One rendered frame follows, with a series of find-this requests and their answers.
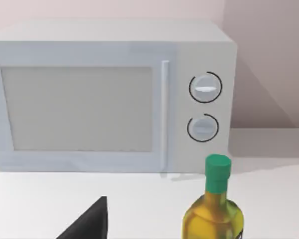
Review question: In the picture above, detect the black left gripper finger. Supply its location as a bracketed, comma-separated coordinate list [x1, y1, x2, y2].
[55, 196, 108, 239]

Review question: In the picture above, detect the microwave oven door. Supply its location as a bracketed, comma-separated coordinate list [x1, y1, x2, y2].
[0, 41, 177, 173]

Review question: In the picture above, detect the yellow bottle with green cap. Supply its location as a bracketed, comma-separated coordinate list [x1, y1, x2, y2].
[181, 154, 245, 239]

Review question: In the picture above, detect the small microwave knob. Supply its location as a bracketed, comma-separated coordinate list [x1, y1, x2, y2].
[186, 113, 220, 143]

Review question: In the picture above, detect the large microwave knob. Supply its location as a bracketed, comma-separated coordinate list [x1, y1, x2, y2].
[188, 71, 223, 103]

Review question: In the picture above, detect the pale microwave oven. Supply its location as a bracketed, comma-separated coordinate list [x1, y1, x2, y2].
[0, 19, 238, 174]

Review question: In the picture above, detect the microwave door handle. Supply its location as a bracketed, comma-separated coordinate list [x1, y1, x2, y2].
[160, 60, 170, 173]

